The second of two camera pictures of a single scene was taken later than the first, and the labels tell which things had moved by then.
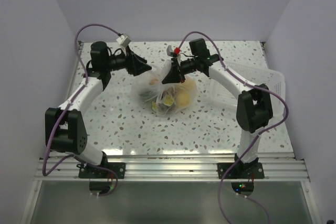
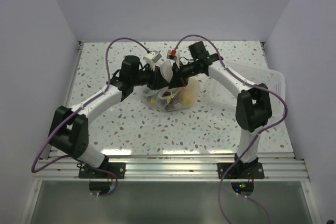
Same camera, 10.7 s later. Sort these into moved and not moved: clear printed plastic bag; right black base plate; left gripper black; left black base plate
Moved: clear printed plastic bag; left gripper black
Not moved: left black base plate; right black base plate
